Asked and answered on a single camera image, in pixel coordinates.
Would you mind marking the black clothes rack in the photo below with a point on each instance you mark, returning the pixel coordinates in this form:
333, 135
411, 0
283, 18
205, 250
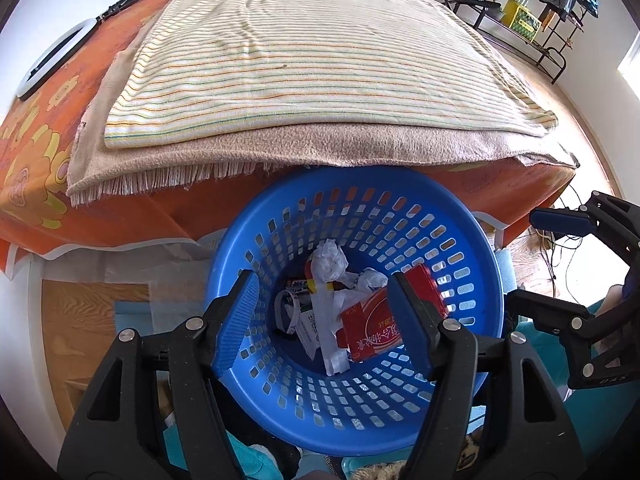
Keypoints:
550, 55

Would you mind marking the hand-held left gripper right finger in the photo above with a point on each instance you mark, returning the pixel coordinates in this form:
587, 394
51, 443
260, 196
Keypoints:
407, 312

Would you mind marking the striped cream blanket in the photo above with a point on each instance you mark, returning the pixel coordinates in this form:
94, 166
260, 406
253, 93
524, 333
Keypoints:
300, 60

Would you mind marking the blue plastic basket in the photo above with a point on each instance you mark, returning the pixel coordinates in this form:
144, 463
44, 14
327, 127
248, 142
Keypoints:
360, 410

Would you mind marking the beige fringed blanket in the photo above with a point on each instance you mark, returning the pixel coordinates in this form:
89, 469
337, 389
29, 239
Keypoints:
300, 149

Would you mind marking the crushed white paper cup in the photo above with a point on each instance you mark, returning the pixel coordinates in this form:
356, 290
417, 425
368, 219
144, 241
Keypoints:
296, 310

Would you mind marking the clear plastic sheet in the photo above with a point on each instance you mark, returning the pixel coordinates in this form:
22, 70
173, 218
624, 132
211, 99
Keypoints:
125, 265

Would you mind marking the long white colourful-tipped wrapper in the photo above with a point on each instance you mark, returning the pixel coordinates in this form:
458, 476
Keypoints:
334, 355

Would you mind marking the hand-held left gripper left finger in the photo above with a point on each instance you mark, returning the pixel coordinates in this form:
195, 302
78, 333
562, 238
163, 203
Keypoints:
240, 312

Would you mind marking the yellow plastic crate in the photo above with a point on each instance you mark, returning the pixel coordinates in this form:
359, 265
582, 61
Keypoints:
522, 20

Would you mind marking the black folded tripod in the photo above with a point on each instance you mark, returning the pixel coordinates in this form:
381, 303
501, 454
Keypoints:
130, 0

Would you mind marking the orange floral sheet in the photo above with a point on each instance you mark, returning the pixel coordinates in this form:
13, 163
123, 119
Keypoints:
40, 160

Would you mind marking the teal cloth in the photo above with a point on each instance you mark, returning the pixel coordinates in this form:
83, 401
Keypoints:
250, 465

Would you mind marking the red carton box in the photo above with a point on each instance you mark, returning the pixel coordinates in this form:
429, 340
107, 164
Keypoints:
370, 332

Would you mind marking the white plastic bag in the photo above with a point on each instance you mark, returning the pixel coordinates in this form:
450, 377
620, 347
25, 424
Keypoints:
327, 260

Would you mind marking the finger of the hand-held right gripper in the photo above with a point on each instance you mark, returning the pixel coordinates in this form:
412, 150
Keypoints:
560, 222
550, 315

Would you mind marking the white tissue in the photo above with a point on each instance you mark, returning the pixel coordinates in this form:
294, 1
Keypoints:
370, 280

